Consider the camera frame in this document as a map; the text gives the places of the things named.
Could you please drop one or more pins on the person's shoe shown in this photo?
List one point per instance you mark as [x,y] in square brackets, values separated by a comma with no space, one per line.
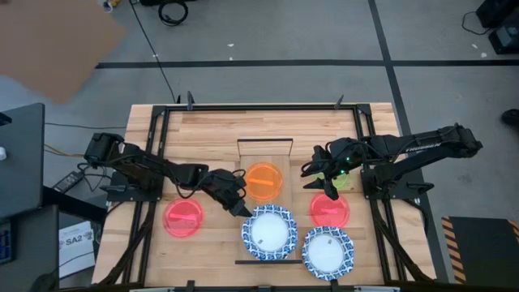
[511,117]

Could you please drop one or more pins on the silver aluminium bracket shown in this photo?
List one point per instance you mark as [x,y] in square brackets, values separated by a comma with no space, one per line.
[152,289]
[377,289]

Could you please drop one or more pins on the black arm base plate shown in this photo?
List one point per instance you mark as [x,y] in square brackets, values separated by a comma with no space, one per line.
[371,194]
[156,196]

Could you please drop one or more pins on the black platform hazard stripes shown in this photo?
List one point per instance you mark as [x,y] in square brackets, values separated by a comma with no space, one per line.
[482,251]

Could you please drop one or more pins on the black metal table frame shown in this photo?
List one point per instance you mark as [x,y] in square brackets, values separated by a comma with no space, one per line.
[263,108]

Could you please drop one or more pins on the yellow plug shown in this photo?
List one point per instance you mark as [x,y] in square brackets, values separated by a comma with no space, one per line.
[115,2]

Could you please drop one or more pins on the black equipment box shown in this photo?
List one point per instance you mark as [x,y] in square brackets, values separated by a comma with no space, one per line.
[150,2]

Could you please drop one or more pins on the small white object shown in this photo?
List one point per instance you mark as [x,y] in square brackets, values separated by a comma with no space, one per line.
[2,153]

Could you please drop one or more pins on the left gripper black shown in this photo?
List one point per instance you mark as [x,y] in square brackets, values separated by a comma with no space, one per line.
[225,186]

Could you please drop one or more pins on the grey cabinet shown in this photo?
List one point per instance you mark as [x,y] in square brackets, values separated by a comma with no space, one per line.
[36,251]

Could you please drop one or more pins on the green translucent plastic plate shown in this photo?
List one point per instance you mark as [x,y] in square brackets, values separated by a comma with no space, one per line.
[342,181]

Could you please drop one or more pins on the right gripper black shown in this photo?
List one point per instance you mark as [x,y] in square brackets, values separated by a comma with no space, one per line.
[328,162]

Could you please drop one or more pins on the wooden shelf black metal frame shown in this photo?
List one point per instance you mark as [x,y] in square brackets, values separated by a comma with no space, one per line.
[284,162]

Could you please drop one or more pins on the black device blue screen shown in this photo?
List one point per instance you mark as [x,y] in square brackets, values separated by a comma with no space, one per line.
[6,243]

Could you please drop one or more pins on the black equipment case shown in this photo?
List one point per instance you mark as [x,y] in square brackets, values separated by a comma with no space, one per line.
[507,40]
[498,10]

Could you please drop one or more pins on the black power adapter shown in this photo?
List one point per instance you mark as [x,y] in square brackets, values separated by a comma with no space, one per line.
[68,181]

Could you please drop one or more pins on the dark grey desk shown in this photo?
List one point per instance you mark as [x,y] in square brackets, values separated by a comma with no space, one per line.
[22,170]

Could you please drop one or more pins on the orange translucent plastic plate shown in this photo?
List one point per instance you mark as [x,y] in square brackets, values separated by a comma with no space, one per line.
[263,190]

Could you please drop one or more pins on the black metal bar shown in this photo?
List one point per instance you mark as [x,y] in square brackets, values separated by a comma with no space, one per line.
[73,204]

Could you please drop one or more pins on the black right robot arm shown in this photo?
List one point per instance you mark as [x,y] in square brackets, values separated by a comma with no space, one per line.
[421,146]

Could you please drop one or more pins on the brown cardboard sheet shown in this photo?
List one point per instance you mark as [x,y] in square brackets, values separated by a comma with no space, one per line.
[52,44]

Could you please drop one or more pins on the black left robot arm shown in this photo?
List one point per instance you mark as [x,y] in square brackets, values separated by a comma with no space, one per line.
[142,162]

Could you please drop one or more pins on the red translucent plastic plate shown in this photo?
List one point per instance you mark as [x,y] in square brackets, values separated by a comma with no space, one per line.
[330,217]
[182,223]

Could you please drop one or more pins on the white printed manual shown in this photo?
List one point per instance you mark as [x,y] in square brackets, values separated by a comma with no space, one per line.
[77,255]

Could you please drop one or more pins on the blue patterned paper plate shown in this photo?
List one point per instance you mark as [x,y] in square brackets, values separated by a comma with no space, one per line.
[326,253]
[269,233]

